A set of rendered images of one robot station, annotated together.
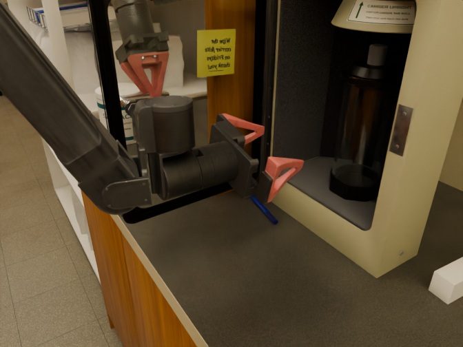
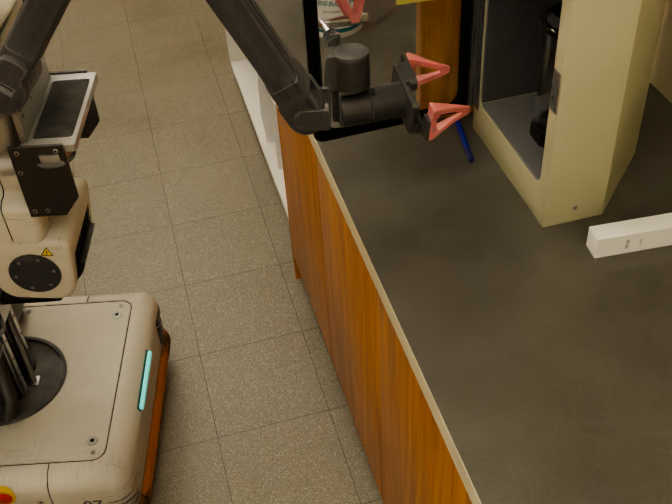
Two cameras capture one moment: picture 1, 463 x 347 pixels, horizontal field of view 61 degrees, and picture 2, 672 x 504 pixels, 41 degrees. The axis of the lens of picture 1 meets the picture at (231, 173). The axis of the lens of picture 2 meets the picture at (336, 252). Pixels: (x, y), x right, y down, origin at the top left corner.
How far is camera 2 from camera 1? 0.96 m
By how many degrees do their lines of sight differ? 21
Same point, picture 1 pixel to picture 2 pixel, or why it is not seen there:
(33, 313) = (197, 242)
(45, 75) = (264, 34)
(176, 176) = (351, 111)
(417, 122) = (566, 87)
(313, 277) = (481, 217)
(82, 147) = (283, 84)
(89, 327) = (268, 272)
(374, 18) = not seen: outside the picture
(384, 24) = not seen: outside the picture
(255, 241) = (442, 176)
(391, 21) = not seen: outside the picture
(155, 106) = (338, 57)
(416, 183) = (580, 140)
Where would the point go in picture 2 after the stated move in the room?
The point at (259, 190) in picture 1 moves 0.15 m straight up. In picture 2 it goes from (422, 129) to (424, 44)
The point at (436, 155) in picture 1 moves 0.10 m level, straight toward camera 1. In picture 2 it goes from (604, 116) to (564, 143)
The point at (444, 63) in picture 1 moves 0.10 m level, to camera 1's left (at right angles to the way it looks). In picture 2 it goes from (591, 39) to (521, 31)
